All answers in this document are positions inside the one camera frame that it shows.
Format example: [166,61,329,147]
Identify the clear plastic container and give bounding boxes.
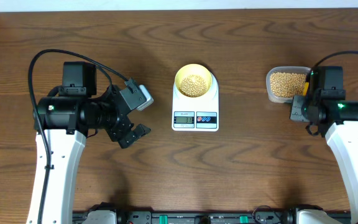
[266,66,311,103]

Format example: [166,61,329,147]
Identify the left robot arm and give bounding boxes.
[27,62,154,223]

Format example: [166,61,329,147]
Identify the yellow measuring scoop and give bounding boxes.
[302,82,310,96]

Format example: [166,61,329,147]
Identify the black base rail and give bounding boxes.
[71,202,352,224]

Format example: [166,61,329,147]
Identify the soybeans in bowl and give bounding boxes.
[179,75,208,98]

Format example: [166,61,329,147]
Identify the white digital kitchen scale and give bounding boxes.
[172,73,219,132]

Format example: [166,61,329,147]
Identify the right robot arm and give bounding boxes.
[290,66,358,223]

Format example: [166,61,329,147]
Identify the soybeans in container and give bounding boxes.
[270,72,306,98]

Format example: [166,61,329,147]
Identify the yellow plastic bowl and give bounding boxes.
[175,63,213,98]

